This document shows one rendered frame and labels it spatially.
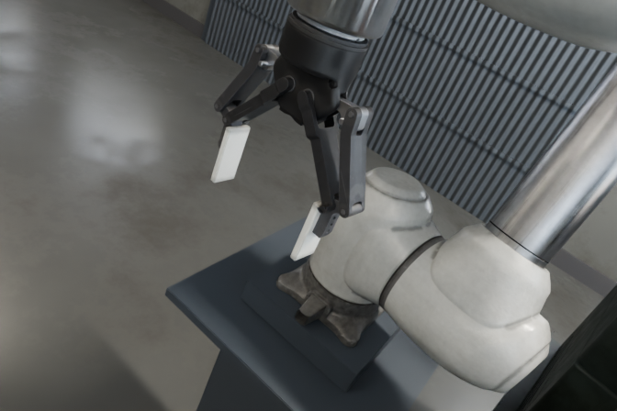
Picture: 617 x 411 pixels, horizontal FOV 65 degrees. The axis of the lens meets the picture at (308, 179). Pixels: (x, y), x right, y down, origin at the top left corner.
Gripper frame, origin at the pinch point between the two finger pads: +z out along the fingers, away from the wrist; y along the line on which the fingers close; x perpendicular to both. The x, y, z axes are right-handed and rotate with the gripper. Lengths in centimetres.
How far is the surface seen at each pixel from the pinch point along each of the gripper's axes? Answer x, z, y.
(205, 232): -93, 111, 96
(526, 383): -90, 57, -35
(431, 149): -275, 87, 88
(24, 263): -22, 111, 106
